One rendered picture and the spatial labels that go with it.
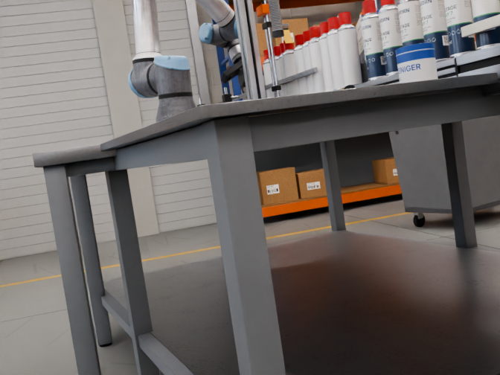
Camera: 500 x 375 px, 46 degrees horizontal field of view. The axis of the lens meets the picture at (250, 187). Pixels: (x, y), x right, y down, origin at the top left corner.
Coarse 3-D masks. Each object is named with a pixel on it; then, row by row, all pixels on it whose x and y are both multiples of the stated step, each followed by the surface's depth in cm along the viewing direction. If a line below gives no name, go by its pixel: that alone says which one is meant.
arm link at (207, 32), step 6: (204, 24) 225; (210, 24) 225; (204, 30) 225; (210, 30) 223; (216, 30) 222; (204, 36) 225; (210, 36) 224; (216, 36) 223; (210, 42) 226; (216, 42) 227; (222, 42) 226; (228, 42) 230
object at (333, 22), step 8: (336, 16) 165; (328, 24) 166; (336, 24) 164; (336, 32) 164; (328, 40) 165; (336, 40) 164; (328, 48) 166; (336, 48) 164; (336, 56) 164; (336, 64) 164; (336, 72) 165; (336, 80) 165; (336, 88) 166
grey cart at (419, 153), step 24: (480, 120) 391; (408, 144) 415; (432, 144) 397; (480, 144) 392; (408, 168) 420; (432, 168) 401; (480, 168) 392; (408, 192) 425; (432, 192) 406; (480, 192) 393
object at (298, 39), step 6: (300, 36) 184; (300, 42) 184; (300, 48) 183; (294, 54) 185; (300, 54) 183; (300, 60) 183; (300, 66) 184; (300, 78) 184; (300, 84) 185; (306, 84) 184; (300, 90) 185; (306, 90) 184
